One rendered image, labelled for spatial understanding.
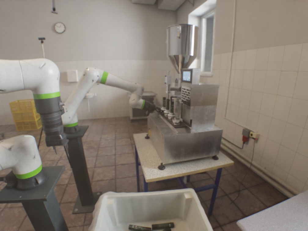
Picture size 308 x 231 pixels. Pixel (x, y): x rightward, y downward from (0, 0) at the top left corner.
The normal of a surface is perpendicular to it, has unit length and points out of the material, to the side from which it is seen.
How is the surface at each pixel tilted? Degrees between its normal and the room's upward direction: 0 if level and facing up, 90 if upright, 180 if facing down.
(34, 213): 90
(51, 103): 90
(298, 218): 0
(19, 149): 87
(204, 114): 90
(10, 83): 115
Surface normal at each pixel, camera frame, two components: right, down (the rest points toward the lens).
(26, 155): 0.84, 0.15
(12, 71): 0.75, -0.06
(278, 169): -0.97, 0.07
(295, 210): 0.00, -0.96
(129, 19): 0.24, 0.28
